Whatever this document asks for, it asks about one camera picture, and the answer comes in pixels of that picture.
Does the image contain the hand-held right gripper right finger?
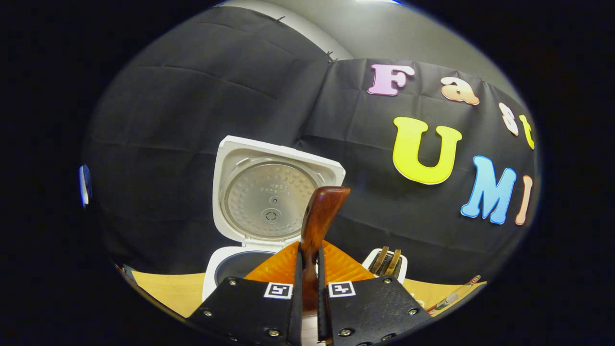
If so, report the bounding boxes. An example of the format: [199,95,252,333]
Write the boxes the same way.
[317,240,432,346]

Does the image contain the white toaster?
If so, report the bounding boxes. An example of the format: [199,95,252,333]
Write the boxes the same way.
[361,247,408,284]

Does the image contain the brown toast slice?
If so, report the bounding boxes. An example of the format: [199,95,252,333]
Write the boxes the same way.
[385,249,402,277]
[369,246,390,276]

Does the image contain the white rice cooker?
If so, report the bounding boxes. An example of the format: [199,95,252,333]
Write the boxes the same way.
[202,136,346,301]

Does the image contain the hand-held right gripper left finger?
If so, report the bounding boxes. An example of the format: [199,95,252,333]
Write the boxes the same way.
[186,240,304,346]

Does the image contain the wooden spoon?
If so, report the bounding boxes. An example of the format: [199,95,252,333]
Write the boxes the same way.
[300,186,351,313]

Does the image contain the black backdrop cloth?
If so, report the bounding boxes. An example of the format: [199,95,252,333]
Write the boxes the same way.
[84,6,539,285]

